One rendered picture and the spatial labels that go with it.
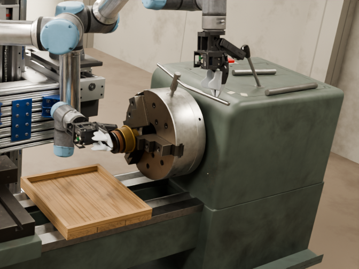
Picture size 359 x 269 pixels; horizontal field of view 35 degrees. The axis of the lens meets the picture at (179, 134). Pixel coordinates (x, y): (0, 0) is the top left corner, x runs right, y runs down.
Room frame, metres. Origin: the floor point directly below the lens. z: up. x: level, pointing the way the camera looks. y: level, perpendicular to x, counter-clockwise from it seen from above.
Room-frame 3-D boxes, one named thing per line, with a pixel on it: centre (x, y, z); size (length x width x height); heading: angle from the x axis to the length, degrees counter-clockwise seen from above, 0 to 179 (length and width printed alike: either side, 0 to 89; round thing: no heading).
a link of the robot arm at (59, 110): (1.88, 0.41, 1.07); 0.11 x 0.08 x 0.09; 39
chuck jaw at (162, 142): (1.71, 0.07, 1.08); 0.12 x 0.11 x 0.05; 39
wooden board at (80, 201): (1.65, 0.28, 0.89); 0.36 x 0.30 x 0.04; 39
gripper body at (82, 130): (1.76, 0.32, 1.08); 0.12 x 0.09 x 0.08; 39
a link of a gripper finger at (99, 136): (1.68, 0.25, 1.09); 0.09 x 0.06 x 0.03; 39
